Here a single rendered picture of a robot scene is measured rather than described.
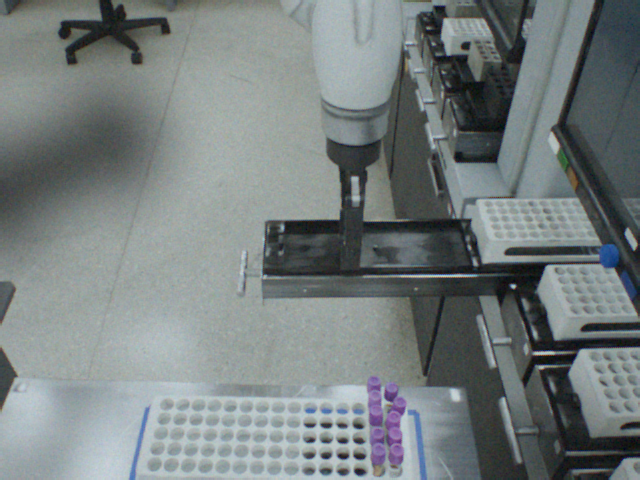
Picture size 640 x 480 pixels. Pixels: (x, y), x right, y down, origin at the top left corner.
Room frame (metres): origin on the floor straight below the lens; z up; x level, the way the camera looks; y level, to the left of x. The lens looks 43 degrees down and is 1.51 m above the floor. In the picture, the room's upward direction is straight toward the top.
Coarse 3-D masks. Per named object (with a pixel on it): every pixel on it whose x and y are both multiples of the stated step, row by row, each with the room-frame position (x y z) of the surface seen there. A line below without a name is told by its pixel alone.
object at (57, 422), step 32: (32, 384) 0.44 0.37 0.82; (64, 384) 0.45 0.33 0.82; (96, 384) 0.45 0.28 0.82; (128, 384) 0.45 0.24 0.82; (160, 384) 0.45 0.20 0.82; (192, 384) 0.45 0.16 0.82; (224, 384) 0.45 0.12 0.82; (256, 384) 0.45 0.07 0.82; (0, 416) 0.40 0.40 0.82; (32, 416) 0.40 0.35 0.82; (64, 416) 0.40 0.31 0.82; (96, 416) 0.40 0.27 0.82; (128, 416) 0.40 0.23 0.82; (416, 416) 0.40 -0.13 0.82; (448, 416) 0.40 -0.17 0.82; (0, 448) 0.35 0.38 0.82; (32, 448) 0.35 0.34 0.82; (64, 448) 0.35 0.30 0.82; (96, 448) 0.36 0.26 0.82; (128, 448) 0.36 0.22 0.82; (416, 448) 0.36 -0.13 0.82; (448, 448) 0.36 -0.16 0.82
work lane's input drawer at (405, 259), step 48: (288, 240) 0.74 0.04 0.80; (336, 240) 0.74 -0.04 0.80; (384, 240) 0.74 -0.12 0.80; (432, 240) 0.74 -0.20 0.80; (240, 288) 0.68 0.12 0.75; (288, 288) 0.65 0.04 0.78; (336, 288) 0.66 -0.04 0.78; (384, 288) 0.66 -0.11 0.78; (432, 288) 0.66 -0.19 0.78; (480, 288) 0.66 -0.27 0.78
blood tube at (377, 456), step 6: (378, 444) 0.30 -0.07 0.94; (372, 450) 0.30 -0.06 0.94; (378, 450) 0.30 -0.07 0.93; (384, 450) 0.30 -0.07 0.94; (372, 456) 0.30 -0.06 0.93; (378, 456) 0.29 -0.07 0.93; (384, 456) 0.29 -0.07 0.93; (372, 462) 0.30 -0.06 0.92; (378, 462) 0.29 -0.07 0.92; (372, 468) 0.30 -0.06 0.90; (378, 468) 0.29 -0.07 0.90; (372, 474) 0.30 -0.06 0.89; (378, 474) 0.30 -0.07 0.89
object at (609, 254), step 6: (606, 246) 0.54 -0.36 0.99; (612, 246) 0.53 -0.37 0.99; (600, 252) 0.54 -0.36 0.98; (606, 252) 0.53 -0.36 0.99; (612, 252) 0.52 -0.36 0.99; (618, 252) 0.52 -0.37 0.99; (600, 258) 0.54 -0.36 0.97; (606, 258) 0.53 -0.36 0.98; (612, 258) 0.52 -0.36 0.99; (618, 258) 0.52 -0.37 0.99; (606, 264) 0.52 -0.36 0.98; (612, 264) 0.52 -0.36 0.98
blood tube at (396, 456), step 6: (396, 444) 0.30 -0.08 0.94; (390, 450) 0.30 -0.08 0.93; (396, 450) 0.30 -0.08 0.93; (402, 450) 0.30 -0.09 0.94; (390, 456) 0.30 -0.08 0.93; (396, 456) 0.29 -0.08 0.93; (402, 456) 0.29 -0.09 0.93; (390, 462) 0.30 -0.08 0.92; (396, 462) 0.29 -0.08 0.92; (390, 468) 0.30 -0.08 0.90; (396, 468) 0.29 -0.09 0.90; (390, 474) 0.30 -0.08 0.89; (396, 474) 0.29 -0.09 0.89
